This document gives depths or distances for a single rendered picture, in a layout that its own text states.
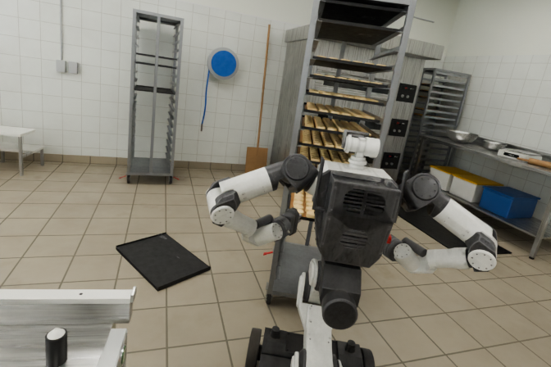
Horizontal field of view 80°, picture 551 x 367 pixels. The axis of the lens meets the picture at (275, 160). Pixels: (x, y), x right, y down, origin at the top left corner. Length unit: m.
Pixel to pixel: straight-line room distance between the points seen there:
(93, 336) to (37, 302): 0.12
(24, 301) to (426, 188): 1.07
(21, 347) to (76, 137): 4.03
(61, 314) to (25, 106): 4.10
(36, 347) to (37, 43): 4.13
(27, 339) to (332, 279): 0.81
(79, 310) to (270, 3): 4.35
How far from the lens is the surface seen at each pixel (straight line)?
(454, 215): 1.23
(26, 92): 4.77
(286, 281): 2.22
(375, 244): 1.10
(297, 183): 1.08
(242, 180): 1.11
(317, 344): 1.54
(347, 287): 1.19
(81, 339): 0.80
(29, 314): 0.85
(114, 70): 4.55
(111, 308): 0.80
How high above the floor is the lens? 1.37
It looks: 14 degrees down
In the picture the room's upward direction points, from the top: 8 degrees clockwise
